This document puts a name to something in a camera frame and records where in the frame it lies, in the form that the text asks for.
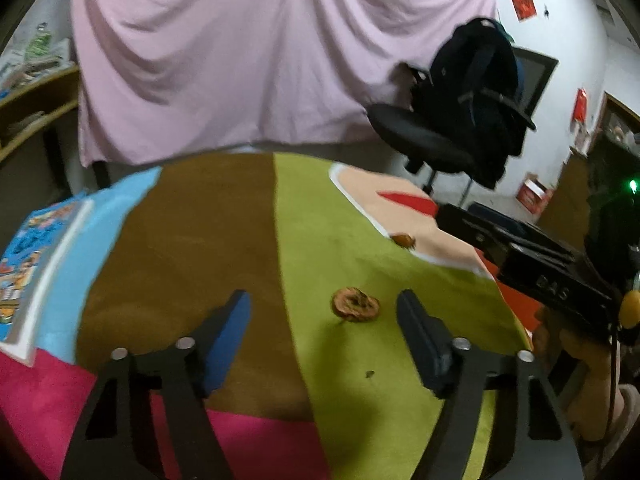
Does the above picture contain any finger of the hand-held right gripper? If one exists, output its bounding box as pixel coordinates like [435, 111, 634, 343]
[467, 201, 590, 267]
[436, 204, 618, 334]

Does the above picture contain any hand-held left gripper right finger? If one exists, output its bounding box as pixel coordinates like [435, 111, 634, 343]
[396, 289, 586, 480]

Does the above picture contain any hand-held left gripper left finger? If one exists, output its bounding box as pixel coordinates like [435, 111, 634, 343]
[60, 289, 253, 480]

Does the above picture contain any red and white bin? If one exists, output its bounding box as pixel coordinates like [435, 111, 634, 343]
[479, 254, 533, 337]

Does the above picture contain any brown dried fruit slice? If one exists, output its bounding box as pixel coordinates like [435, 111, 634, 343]
[332, 287, 381, 324]

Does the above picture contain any person's right forearm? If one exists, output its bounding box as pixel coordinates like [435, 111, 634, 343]
[582, 384, 640, 478]

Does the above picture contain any person's right hand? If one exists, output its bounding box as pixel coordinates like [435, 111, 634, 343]
[532, 307, 626, 443]

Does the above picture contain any red cardboard box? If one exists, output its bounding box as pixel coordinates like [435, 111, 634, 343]
[516, 173, 554, 214]

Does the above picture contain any brown wooden cabinet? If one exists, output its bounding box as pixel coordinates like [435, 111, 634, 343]
[540, 152, 594, 242]

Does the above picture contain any framed picture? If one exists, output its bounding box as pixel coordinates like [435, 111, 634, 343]
[590, 91, 640, 162]

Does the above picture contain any colourful patchwork table cloth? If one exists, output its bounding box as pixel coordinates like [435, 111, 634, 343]
[0, 150, 537, 480]

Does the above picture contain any black office chair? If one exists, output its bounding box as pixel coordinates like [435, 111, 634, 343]
[367, 45, 560, 211]

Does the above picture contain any dark blue backpack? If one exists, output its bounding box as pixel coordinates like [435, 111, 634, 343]
[410, 17, 537, 192]

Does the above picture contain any blue children's comic book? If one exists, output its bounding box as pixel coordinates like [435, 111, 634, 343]
[0, 197, 95, 367]

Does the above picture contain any pink hanging sheet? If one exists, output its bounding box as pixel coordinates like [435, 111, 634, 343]
[70, 0, 501, 167]

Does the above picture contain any wooden shelf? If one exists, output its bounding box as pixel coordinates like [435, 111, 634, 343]
[0, 64, 82, 162]

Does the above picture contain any clutter of books on shelf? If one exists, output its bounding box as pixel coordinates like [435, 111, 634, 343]
[0, 22, 75, 98]

